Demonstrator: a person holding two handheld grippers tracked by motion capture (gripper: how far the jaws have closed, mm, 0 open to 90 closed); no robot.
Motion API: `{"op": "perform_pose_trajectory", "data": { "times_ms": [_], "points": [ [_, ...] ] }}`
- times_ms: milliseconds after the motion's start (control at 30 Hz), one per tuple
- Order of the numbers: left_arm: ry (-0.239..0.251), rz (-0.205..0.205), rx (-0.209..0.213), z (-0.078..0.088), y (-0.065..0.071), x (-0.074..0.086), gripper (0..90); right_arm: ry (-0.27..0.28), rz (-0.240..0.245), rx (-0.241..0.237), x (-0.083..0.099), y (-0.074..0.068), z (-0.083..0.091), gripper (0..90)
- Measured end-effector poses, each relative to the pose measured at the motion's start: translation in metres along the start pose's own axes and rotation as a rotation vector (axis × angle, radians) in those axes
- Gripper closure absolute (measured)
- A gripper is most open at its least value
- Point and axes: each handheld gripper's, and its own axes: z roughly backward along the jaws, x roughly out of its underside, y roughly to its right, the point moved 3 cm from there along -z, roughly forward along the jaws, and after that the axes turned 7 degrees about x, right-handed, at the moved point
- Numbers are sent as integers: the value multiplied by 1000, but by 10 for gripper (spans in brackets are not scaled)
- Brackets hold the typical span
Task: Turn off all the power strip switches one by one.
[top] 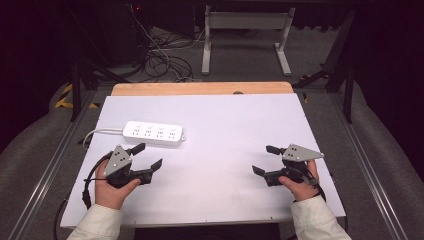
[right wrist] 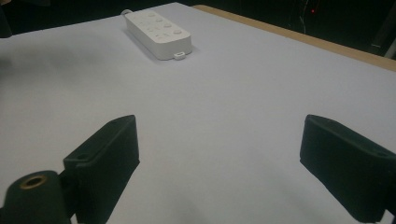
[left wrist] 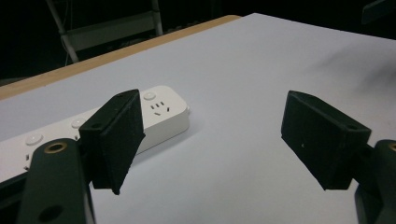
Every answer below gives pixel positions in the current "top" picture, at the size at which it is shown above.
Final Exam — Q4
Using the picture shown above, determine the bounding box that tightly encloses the yellow black hazard tape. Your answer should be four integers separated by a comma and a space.
54, 82, 101, 110

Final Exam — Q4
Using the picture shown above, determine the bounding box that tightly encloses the aluminium floor rail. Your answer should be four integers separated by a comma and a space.
6, 89, 98, 240
327, 93, 401, 240

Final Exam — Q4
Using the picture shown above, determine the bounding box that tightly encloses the white board table cover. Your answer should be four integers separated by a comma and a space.
59, 93, 347, 230

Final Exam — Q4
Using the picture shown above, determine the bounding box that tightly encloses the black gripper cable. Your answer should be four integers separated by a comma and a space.
293, 166, 328, 203
53, 151, 114, 233

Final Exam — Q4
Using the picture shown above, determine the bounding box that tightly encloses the white power strip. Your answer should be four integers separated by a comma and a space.
122, 120, 187, 148

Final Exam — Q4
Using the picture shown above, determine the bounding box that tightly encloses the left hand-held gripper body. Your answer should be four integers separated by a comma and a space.
102, 144, 155, 190

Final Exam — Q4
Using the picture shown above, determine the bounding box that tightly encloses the white power strip cable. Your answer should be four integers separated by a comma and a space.
82, 127, 125, 150

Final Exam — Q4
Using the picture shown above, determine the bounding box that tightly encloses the white metal desk frame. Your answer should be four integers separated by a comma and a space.
201, 4, 297, 77

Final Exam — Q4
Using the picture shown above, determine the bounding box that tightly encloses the black metal stand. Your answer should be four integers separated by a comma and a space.
69, 54, 132, 123
292, 9, 357, 125

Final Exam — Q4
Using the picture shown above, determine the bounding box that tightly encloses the wooden table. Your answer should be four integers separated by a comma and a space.
110, 81, 295, 97

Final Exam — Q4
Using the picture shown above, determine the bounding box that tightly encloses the person's right hand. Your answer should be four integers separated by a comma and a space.
278, 159, 323, 203

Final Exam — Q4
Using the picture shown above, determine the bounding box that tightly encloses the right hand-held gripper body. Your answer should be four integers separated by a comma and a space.
263, 143, 325, 187

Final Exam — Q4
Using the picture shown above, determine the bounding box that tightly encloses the person's left hand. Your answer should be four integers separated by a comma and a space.
94, 161, 142, 210

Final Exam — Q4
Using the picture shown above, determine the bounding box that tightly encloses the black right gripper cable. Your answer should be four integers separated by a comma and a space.
293, 166, 328, 203

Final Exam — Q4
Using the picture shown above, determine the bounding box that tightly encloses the person's dark lap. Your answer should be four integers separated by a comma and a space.
133, 222, 282, 240

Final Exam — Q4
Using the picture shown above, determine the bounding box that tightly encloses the tangle of floor cables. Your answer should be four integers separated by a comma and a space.
128, 6, 208, 84

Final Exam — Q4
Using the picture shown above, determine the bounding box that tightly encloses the black computer case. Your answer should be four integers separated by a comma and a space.
108, 0, 152, 66

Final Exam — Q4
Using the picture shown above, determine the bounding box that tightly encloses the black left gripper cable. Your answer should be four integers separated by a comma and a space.
53, 151, 114, 233

